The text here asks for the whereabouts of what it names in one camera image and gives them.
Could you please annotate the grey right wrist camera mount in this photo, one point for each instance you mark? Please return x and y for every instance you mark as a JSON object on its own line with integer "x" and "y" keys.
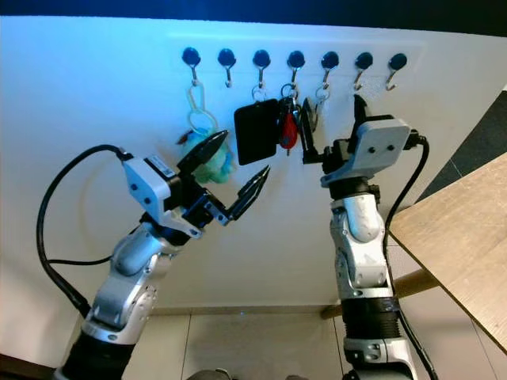
{"x": 384, "y": 142}

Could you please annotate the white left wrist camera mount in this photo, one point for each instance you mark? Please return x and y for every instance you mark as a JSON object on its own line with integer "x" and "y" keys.
{"x": 146, "y": 184}

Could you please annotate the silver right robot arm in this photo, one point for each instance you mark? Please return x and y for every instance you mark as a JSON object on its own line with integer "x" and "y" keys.
{"x": 364, "y": 261}

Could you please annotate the black flat key pouch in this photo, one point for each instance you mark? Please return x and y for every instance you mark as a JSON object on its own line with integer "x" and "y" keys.
{"x": 255, "y": 131}

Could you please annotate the white hook rail plate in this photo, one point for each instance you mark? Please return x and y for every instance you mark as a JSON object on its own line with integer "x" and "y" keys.
{"x": 376, "y": 46}

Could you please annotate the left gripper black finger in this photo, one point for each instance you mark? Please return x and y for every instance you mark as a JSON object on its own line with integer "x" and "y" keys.
{"x": 203, "y": 149}
{"x": 249, "y": 192}

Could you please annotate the wooden table leg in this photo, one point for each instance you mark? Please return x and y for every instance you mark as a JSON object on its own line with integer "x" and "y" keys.
{"x": 416, "y": 283}

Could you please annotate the dark brown furniture edge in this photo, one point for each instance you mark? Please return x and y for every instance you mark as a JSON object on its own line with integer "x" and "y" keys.
{"x": 20, "y": 370}

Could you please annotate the light wooden table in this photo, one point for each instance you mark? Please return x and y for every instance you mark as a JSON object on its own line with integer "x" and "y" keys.
{"x": 459, "y": 245}

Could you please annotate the black magnet metal hook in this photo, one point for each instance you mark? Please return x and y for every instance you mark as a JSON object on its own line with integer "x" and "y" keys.
{"x": 190, "y": 55}
{"x": 364, "y": 60}
{"x": 261, "y": 58}
{"x": 295, "y": 58}
{"x": 397, "y": 61}
{"x": 226, "y": 57}
{"x": 329, "y": 59}

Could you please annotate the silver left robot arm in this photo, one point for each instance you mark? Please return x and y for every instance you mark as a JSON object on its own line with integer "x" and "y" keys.
{"x": 131, "y": 265}

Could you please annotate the red fob key bunch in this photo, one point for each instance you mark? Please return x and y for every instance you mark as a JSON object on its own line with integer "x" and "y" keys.
{"x": 288, "y": 133}

